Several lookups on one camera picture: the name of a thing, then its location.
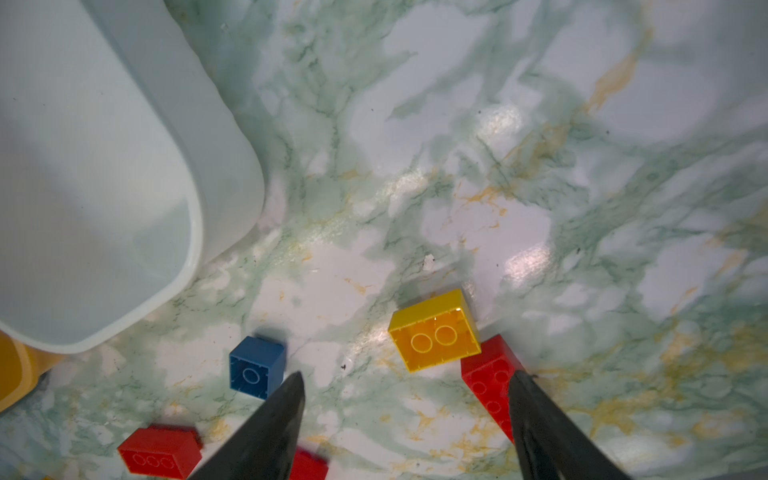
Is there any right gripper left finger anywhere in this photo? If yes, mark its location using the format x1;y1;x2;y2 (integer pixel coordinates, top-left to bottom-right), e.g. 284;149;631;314
190;372;305;480

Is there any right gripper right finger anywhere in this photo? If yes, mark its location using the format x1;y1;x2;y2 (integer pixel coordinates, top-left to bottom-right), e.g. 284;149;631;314
508;370;628;480

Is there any small blue lego brick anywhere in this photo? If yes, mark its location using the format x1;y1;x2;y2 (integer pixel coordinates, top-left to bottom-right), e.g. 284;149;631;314
229;336;286;400

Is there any yellow lego brick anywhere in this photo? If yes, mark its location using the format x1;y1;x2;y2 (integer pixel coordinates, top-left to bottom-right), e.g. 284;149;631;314
388;289;481;373

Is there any yellow plastic bin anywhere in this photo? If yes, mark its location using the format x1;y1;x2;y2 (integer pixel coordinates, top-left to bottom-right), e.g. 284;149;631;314
0;332;64;412

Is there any white plastic bin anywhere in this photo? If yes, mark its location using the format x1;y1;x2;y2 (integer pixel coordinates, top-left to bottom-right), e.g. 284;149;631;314
1;1;265;354

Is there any red lego brick long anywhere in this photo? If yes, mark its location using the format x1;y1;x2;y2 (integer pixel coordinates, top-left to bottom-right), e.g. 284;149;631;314
289;448;329;480

